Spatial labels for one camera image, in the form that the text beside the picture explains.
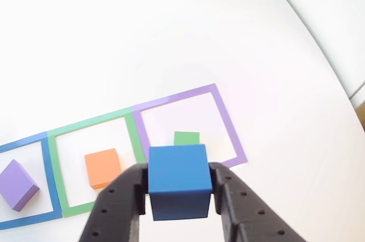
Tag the green square block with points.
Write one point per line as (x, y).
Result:
(186, 138)

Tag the purple square block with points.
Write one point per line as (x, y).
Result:
(15, 183)

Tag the small blue cube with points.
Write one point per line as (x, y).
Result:
(179, 167)

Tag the orange square block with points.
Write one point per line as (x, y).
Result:
(101, 167)

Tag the purple square frame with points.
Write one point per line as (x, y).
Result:
(228, 125)

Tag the blue square frame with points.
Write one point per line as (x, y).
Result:
(48, 179)

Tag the green square frame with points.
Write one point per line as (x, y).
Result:
(54, 173)

